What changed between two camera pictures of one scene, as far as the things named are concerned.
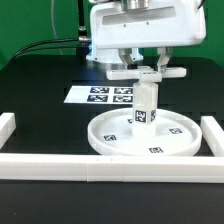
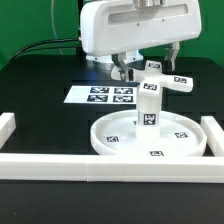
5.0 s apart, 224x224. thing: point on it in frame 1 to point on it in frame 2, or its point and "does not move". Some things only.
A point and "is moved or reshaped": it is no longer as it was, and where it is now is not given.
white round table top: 174,134 does not move
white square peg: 144,113 is moved or reshaped
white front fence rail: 108,168 does not move
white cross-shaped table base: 146,74 is moved or reshaped
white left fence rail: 7,127 does not move
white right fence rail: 213,135 does not move
